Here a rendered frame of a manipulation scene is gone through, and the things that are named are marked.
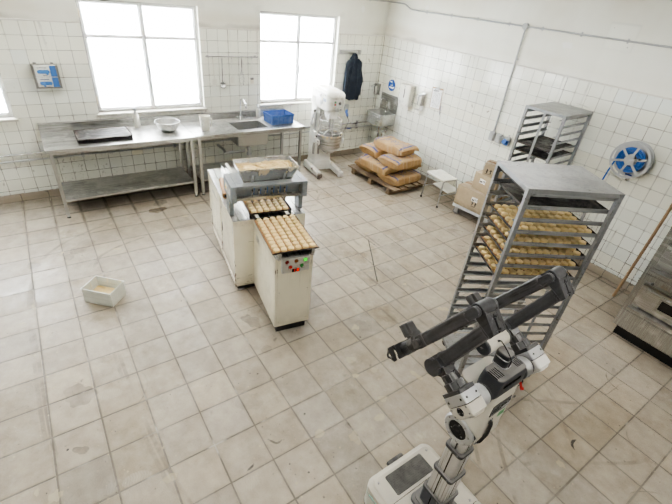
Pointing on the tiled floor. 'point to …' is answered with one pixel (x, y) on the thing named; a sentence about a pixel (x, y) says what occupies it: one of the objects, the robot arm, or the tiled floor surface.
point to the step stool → (442, 182)
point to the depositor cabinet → (237, 232)
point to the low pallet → (385, 182)
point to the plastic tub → (103, 291)
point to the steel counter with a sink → (248, 123)
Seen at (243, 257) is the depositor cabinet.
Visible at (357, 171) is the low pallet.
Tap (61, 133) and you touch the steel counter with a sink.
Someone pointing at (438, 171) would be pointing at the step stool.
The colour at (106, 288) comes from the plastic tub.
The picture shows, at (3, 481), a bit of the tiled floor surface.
